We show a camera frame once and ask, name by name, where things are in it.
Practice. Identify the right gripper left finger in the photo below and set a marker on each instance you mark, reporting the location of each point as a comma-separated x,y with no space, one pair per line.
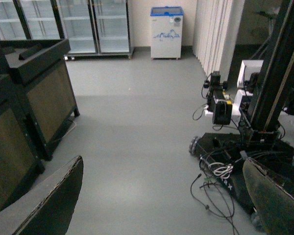
47,209

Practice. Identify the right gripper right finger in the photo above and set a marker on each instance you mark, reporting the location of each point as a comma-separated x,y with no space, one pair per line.
271,189

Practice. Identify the wheeled robot base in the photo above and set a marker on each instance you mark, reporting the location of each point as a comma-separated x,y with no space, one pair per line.
222,156

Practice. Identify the dark wooden display stand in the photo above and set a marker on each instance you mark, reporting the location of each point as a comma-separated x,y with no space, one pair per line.
19,161

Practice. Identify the black robot mast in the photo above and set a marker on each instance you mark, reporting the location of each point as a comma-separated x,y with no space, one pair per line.
277,73

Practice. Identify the glass door refrigerator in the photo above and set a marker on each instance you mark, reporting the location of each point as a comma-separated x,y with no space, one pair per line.
93,27

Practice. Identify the white folding partition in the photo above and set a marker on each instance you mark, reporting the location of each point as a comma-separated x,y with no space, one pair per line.
217,24

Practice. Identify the white chest freezer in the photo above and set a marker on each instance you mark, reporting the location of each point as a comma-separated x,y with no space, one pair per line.
166,32

